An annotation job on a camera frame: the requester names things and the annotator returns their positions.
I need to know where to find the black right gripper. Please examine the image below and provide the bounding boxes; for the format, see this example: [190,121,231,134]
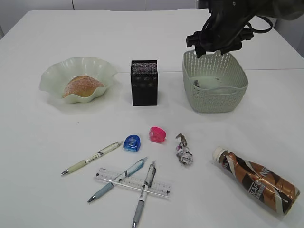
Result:
[186,9,254,58]

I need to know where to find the small paper ball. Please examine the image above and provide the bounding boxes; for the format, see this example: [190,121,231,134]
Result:
[193,80,200,88]

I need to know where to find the paper with brown strip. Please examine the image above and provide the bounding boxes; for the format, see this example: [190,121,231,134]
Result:
[176,133,193,166]

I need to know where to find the golden bread loaf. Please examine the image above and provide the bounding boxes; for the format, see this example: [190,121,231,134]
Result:
[62,76,104,98]

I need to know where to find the brown Nescafe coffee bottle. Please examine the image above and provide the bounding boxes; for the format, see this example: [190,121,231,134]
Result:
[212,147,300,215]

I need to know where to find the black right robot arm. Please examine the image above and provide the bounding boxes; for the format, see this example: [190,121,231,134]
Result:
[186,0,304,57]

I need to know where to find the pale green woven plastic basket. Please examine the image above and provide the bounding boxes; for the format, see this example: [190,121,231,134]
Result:
[182,50,248,113]

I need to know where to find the black mesh pen holder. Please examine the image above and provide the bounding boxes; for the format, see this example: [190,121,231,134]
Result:
[130,60,158,106]

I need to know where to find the pink pencil sharpener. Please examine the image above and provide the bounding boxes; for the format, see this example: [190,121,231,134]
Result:
[149,126,166,143]

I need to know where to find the blue pencil sharpener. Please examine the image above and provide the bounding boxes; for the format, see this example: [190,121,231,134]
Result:
[123,134,141,152]

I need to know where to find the light blue ballpoint pen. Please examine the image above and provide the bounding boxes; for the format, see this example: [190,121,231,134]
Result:
[87,157,148,203]

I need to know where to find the grey patterned ballpoint pen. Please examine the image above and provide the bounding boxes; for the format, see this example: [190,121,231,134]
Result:
[132,161,156,228]

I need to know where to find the cream white ballpoint pen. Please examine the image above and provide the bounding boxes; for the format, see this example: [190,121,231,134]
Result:
[61,141,123,176]

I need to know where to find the pale green wavy glass bowl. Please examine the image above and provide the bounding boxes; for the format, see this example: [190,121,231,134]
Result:
[39,57,117,104]

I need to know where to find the clear plastic ruler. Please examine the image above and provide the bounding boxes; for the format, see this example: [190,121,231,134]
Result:
[95,168,172,198]

